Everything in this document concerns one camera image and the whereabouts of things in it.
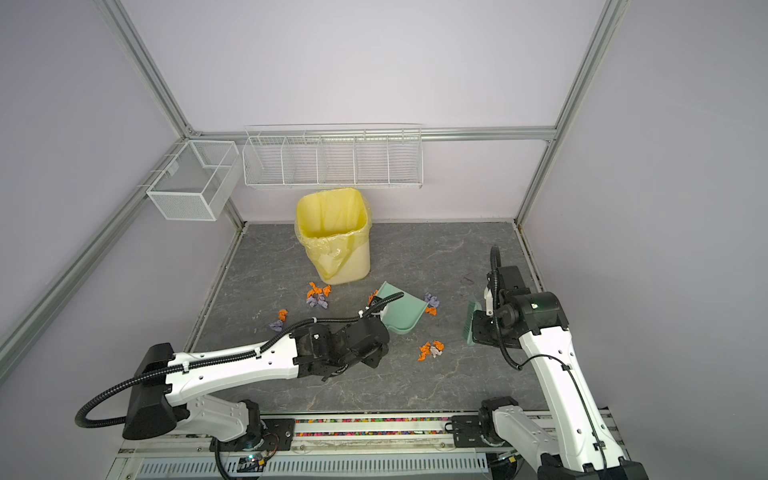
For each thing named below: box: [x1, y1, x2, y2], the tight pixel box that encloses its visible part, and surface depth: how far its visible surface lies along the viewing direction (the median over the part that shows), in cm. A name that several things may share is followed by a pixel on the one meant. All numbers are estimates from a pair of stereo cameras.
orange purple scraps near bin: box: [306, 282, 332, 309], surface depth 101 cm
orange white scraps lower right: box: [418, 340, 445, 362], surface depth 88 cm
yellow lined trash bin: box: [295, 188, 373, 285], surface depth 96 cm
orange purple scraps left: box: [269, 309, 289, 332], surface depth 95 cm
